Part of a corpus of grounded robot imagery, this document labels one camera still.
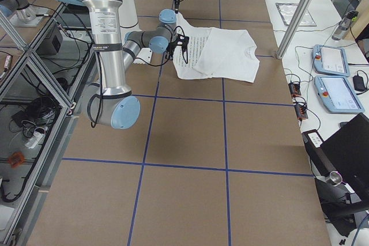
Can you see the black laptop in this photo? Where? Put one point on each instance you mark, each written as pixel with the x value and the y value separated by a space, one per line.
pixel 347 149

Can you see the aluminium vertical post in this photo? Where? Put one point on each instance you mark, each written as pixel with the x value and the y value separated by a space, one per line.
pixel 292 28

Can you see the lower blue teach pendant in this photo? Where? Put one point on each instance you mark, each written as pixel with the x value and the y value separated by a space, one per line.
pixel 337 95

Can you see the white power strip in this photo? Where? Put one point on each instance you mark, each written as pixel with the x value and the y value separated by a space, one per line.
pixel 34 140

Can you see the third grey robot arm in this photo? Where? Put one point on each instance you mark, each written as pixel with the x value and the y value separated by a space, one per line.
pixel 22 14

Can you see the blue teach pendant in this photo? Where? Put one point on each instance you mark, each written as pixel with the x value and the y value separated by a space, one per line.
pixel 330 60
pixel 337 95

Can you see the white long-sleeve printed shirt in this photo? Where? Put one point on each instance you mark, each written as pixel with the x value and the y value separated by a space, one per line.
pixel 215 53

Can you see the upper orange circuit board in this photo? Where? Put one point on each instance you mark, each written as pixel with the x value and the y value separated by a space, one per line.
pixel 294 88

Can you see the grey box under frame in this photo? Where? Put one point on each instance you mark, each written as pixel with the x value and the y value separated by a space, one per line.
pixel 51 43

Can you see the black power adapter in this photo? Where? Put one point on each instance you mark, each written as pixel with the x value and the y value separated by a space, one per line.
pixel 358 82

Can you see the aluminium frame rail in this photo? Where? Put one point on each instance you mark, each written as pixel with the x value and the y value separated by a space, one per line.
pixel 39 92

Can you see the orange object under frame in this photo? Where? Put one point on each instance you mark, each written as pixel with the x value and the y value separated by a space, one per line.
pixel 16 159

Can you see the orange circuit board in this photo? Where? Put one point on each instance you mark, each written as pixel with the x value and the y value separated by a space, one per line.
pixel 294 88
pixel 301 111

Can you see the lower orange circuit board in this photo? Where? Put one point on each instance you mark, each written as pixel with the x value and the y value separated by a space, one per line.
pixel 301 111

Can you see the upper blue teach pendant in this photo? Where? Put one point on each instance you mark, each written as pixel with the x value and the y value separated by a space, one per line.
pixel 330 60

